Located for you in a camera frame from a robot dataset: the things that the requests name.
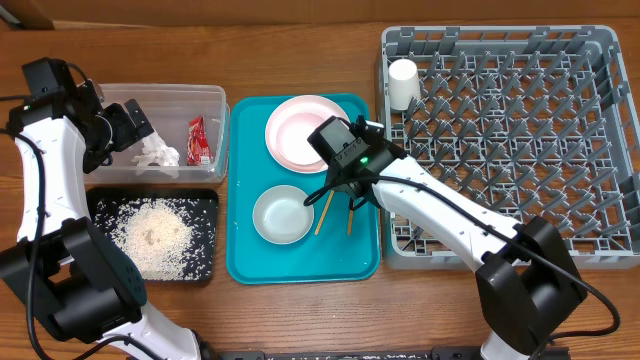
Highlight wooden chopstick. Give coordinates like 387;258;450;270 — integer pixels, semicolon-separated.
314;190;334;236
347;210;354;236

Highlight pile of white rice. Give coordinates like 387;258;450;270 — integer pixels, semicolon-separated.
94;197;214;281

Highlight grey plastic dish rack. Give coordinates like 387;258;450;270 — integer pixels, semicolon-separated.
376;25;639;269

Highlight white napkin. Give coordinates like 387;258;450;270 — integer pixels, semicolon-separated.
132;132;180;179

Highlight white pink-rimmed plate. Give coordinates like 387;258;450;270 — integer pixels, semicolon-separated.
265;95;349;174

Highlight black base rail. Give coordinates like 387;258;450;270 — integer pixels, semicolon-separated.
217;346;482;360

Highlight red snack wrapper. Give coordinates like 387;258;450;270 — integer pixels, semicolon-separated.
187;116;212;166

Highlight white paper cup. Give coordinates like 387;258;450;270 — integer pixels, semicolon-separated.
388;59;421;111

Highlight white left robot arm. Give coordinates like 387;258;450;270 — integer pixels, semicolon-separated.
1;58;214;359

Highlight white bowl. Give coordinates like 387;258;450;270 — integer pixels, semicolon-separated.
252;185;315;245

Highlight black plastic tray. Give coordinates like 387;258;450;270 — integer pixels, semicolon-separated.
84;186;220;282

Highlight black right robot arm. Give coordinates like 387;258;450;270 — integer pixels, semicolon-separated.
305;116;587;359

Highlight clear plastic waste bin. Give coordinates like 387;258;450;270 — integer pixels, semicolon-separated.
85;83;230;184

